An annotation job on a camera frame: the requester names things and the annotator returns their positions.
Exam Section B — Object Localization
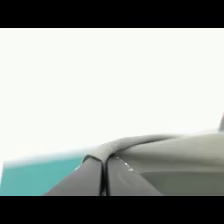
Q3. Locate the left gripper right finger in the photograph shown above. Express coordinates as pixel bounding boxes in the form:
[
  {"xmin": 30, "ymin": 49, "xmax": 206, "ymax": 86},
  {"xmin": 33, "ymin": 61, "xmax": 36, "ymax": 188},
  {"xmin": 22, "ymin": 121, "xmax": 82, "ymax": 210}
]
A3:
[{"xmin": 105, "ymin": 155, "xmax": 165, "ymax": 197}]

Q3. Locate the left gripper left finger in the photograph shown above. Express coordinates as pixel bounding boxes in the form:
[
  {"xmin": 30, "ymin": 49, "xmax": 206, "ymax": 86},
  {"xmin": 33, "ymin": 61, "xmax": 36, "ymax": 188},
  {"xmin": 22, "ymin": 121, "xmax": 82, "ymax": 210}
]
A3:
[{"xmin": 44, "ymin": 157, "xmax": 103, "ymax": 197}]

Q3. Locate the grey garment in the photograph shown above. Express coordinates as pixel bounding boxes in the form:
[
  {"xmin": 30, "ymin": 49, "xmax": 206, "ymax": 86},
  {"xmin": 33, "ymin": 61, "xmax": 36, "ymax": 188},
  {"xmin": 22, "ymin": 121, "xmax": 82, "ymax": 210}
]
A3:
[{"xmin": 81, "ymin": 122, "xmax": 224, "ymax": 197}]

